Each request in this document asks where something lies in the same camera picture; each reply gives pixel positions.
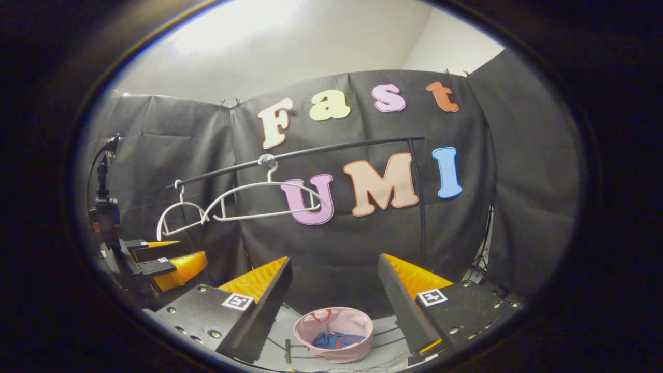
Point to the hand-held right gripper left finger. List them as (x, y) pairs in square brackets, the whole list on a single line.
[(269, 305)]

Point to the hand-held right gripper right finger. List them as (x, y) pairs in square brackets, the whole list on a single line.
[(396, 305)]

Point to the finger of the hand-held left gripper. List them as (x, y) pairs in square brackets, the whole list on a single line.
[(181, 269), (155, 251)]

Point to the blue ribbed jacket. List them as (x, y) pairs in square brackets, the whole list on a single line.
[(331, 340)]

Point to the white hanger with taped hook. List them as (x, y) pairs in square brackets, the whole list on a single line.
[(259, 185)]

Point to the white plain clothes hanger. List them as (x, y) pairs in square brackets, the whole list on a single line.
[(181, 204)]

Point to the black clothes rack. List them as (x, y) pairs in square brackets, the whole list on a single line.
[(336, 147)]

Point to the black tripod stand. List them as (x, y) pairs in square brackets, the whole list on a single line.
[(480, 259)]

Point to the black backdrop cloth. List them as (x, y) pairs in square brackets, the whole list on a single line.
[(171, 134)]

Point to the grey tape wad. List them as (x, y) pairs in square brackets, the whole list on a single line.
[(267, 159)]

